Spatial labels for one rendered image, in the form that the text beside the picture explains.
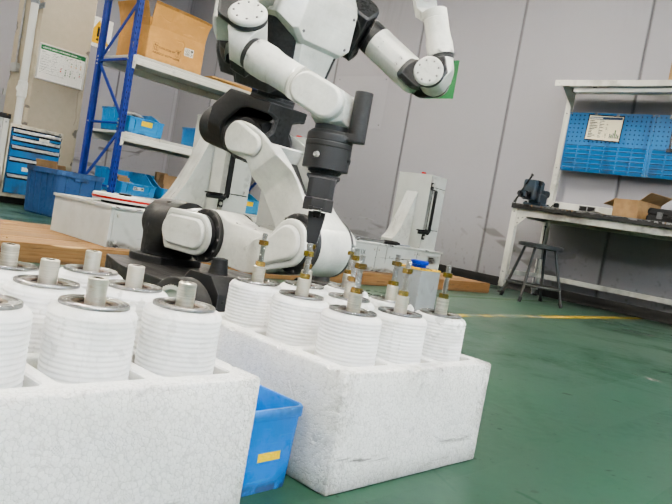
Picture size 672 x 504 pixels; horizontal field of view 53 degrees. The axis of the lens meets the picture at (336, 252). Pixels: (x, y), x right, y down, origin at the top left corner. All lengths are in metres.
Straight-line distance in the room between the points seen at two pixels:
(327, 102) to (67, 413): 0.75
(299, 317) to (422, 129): 6.44
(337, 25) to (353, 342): 0.97
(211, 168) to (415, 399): 2.66
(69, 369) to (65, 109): 6.88
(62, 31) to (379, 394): 6.84
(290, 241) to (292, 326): 0.47
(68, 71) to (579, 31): 4.98
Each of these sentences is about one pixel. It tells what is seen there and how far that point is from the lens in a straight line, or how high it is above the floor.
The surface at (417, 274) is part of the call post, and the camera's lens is 1.44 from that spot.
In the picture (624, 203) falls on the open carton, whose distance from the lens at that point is 5.83.
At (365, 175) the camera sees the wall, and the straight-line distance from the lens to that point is 7.83.
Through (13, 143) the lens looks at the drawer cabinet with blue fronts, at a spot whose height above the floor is 0.52.
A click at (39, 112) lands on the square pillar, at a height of 0.89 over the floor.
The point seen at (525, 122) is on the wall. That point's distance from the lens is 6.86.
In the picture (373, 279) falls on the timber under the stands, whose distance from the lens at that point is 4.30.
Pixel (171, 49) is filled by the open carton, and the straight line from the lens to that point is 6.51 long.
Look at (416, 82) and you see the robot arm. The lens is 1.83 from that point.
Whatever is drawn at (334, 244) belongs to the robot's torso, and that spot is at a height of 0.33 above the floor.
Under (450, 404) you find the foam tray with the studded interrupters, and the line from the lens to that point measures 1.19.
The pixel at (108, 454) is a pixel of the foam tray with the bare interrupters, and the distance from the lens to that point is 0.77.
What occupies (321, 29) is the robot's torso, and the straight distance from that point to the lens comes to 1.73.
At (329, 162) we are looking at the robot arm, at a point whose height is 0.49.
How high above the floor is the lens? 0.39
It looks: 3 degrees down
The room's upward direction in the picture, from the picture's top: 10 degrees clockwise
